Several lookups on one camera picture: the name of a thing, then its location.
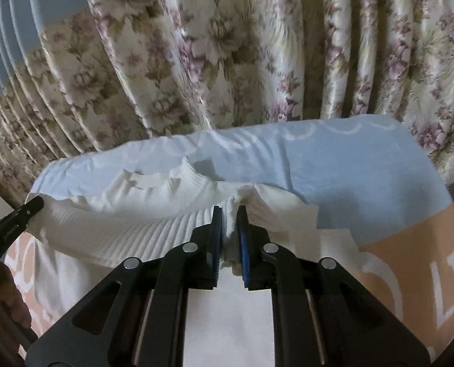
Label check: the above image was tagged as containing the orange blue printed bed sheet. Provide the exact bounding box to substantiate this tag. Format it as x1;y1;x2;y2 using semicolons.
3;117;454;365

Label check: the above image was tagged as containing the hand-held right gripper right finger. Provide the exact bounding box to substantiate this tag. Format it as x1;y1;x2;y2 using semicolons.
236;205;431;367

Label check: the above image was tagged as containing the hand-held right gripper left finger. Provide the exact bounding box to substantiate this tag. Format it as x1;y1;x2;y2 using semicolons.
25;205;225;367

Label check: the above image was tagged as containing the white knit sweater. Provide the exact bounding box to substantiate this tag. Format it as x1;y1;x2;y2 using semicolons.
24;156;365;367

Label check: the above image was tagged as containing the person's left hand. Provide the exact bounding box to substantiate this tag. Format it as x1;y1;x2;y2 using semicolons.
0;263;33;330

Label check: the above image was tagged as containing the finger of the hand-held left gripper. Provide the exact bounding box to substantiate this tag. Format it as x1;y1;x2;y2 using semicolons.
3;195;46;231

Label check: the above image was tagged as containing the blue floral curtain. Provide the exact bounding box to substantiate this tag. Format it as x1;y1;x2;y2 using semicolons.
0;0;454;209

